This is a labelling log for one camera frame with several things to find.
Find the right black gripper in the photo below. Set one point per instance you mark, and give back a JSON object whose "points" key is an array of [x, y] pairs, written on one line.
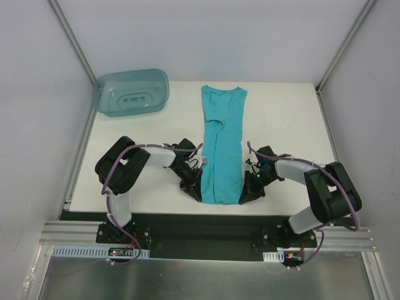
{"points": [[253, 186]]}

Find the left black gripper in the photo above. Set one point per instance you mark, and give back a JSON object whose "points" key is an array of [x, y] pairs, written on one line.
{"points": [[190, 182]]}

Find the teal t shirt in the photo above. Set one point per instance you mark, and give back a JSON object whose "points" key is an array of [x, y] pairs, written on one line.
{"points": [[222, 175]]}

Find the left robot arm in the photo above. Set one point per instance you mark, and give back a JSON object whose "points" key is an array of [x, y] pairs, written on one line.
{"points": [[119, 169]]}

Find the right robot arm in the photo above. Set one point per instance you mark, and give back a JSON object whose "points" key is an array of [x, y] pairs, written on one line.
{"points": [[331, 193]]}

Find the translucent blue plastic bin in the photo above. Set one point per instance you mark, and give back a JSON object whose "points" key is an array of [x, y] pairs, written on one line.
{"points": [[131, 93]]}

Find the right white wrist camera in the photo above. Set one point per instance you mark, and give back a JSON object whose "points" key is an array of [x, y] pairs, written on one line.
{"points": [[248, 162]]}

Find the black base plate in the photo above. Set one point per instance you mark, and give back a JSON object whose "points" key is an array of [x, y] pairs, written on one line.
{"points": [[206, 237]]}

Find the right white cable duct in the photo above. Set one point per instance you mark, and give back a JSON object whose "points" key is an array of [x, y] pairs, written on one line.
{"points": [[273, 257]]}

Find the white cable duct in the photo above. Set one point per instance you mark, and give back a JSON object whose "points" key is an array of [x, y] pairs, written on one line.
{"points": [[273, 257], [101, 252]]}

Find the left white cable duct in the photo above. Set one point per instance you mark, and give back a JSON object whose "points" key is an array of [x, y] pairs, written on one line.
{"points": [[101, 252]]}

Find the left aluminium frame post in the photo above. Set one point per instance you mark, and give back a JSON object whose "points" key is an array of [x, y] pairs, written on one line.
{"points": [[72, 39]]}

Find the aluminium frame post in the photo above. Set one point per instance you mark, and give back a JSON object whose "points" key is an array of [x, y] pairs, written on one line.
{"points": [[355, 27], [72, 39]]}

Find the right aluminium frame post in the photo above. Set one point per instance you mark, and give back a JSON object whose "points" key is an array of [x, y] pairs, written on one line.
{"points": [[355, 27]]}

